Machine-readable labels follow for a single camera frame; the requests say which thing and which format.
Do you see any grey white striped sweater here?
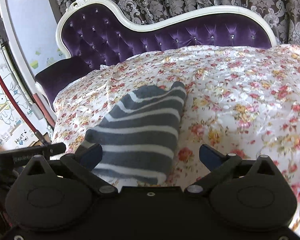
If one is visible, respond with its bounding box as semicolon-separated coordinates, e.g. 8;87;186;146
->
75;81;186;184

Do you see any cartoon printed white box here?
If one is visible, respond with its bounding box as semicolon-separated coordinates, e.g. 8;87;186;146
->
0;44;48;151

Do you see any floral bed cover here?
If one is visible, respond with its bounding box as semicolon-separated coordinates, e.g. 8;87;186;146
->
53;45;300;236

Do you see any dark purple velvet cushion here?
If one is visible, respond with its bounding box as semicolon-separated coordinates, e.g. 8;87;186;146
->
35;56;94;111

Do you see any red vacuum tube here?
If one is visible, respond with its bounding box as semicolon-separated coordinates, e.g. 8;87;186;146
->
0;76;49;146

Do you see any purple tufted headboard white frame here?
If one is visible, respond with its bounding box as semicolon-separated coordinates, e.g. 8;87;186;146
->
56;0;277;69

